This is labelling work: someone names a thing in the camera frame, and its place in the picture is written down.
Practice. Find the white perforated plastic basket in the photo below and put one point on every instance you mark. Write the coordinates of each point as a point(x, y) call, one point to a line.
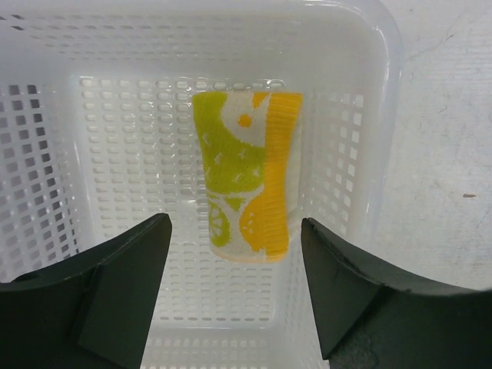
point(97, 135)

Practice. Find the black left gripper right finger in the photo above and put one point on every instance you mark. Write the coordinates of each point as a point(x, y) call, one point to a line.
point(370, 313)

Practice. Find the yellow green patterned towel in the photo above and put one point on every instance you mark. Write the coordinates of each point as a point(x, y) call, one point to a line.
point(247, 140)

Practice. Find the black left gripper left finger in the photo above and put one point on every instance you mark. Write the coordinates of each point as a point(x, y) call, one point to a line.
point(92, 310)

